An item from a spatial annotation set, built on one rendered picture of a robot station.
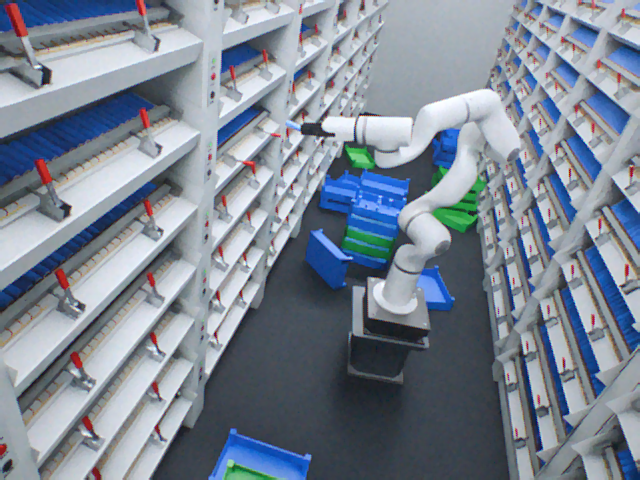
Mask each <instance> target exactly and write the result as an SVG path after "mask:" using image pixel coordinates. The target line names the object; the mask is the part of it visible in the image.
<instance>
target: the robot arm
mask: <svg viewBox="0 0 640 480"><path fill-rule="evenodd" d="M463 124H464V126H463V127H462V128H461V130H460V132H459V135H458V139H457V152H456V157H455V160H454V163H453V165H452V166H451V168H450V169H449V171H448V172H447V173H446V175H445V176H444V178H443V179H442V180H441V181H440V183H439V184H438V185H437V186H436V187H435V188H433V189H432V190H431V191H430V192H429V193H427V194H426V195H424V196H422V197H420V198H418V199H417V200H415V201H413V202H411V203H409V204H408V205H406V206H405V207H404V208H403V209H402V210H401V212H400V213H399V216H398V224H399V226H400V228H401V230H402V231H403V232H404V233H405V234H406V235H407V236H408V237H409V238H410V239H411V240H412V241H413V242H414V243H415V246H414V245H409V244H406V245H402V246H401V247H400V248H399V249H398V250H397V252H396V255H395V257H394V260H393V262H392V265H391V268H390V270H389V273H388V276H387V278H386V281H384V282H380V283H378V284H377V285H376V286H375V287H374V289H373V298H374V300H375V301H376V303H377V304H378V305H379V306H380V307H381V308H383V309H385V310H386V311H388V312H391V313H394V314H400V315H404V314H409V313H411V312H413V311H414V310H415V308H416V306H417V299H416V297H415V295H416V294H415V293H413V291H414V289H415V286H416V284H417V282H418V279H419V277H420V275H421V272H422V270H423V268H424V266H425V263H426V262H427V261H428V260H429V259H430V258H433V257H435V256H438V255H441V254H443V253H445V252H446V251H447V250H448V248H449V246H450V242H451V237H450V234H449V232H448V230H447V229H446V228H445V227H444V226H443V225H442V224H441V223H440V222H439V221H438V220H437V219H436V218H435V217H434V216H433V215H432V213H433V212H434V211H435V210H436V209H438V208H440V207H449V206H452V205H455V204H456V203H458V202H459V201H460V200H461V199H462V198H463V197H464V196H465V195H466V193H467V192H468V191H469V190H470V188H471V187H472V186H473V185H474V183H475V181H476V179H477V165H476V159H477V155H478V153H479V152H481V153H483V154H484V155H486V156H487V157H489V158H490V159H492V160H493V161H495V162H498V163H501V164H506V163H510V162H512V161H514V160H515V159H516V158H517V157H518V155H519V154H520V151H521V142H520V138H519V135H518V132H517V130H516V129H515V127H514V126H513V124H512V123H511V121H510V120H509V119H508V117H507V116H506V114H505V112H504V110H503V107H502V104H501V100H500V98H499V96H498V94H497V93H496V92H494V91H492V90H488V89H482V90H477V91H473V92H470V93H466V94H463V95H459V96H456V97H452V98H449V99H446V100H442V101H439V102H435V103H432V104H429V105H426V106H424V107H423V108H421V110H420V111H419V113H418V115H417V118H416V121H415V124H414V126H413V121H412V118H400V117H366V116H360V117H359V118H356V119H352V118H342V117H328V118H327V119H326V120H325V121H324V122H323V123H322V122H317V123H316V124H315V122H303V125H300V129H301V135H312V136H317V137H322V139H323V140H325V141H354V142H355V143H357V142H358V145H372V146H374V147H375V150H374V156H375V162H376V164H377V165H378V166H379V167H381V168H391V167H395V166H398V165H401V164H404V163H407V162H409V161H411V160H413V159H415V158H416V157H417V156H419V155H420V154H421V153H422V152H423V151H424V150H425V148H426V147H427V146H428V144H429V143H430V141H431V140H432V138H433V137H434V135H435V134H436V133H437V132H439V131H443V130H446V129H450V128H453V127H457V126H460V125H463Z"/></svg>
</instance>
